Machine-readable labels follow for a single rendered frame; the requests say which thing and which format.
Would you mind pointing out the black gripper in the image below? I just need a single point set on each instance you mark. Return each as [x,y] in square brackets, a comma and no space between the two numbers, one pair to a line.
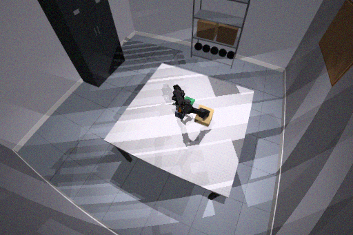
[174,98]

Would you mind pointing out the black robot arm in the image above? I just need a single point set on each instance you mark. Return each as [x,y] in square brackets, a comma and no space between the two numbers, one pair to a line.
[188,109]

